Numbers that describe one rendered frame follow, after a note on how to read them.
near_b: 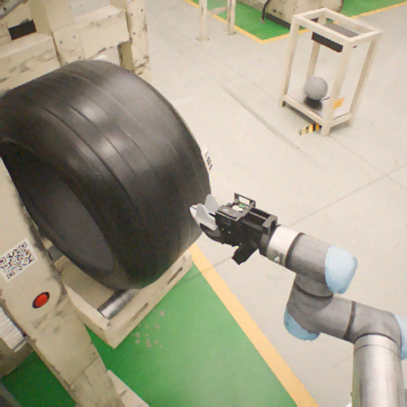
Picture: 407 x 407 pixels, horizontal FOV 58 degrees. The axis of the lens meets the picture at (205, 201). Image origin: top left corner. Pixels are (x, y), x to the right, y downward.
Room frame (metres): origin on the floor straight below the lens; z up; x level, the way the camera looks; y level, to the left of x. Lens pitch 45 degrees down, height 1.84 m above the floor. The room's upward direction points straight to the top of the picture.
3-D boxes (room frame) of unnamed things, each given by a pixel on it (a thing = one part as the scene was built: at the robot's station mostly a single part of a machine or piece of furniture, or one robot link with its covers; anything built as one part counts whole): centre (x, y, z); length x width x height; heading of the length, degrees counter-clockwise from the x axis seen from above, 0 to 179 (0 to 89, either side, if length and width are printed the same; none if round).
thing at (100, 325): (0.56, 0.41, 0.90); 0.40 x 0.03 x 0.10; 53
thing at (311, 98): (2.92, -0.99, 0.40); 0.60 x 0.35 x 0.80; 32
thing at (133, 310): (0.61, 0.19, 0.84); 0.36 x 0.09 x 0.06; 143
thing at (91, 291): (0.70, 0.30, 0.80); 0.37 x 0.36 x 0.02; 53
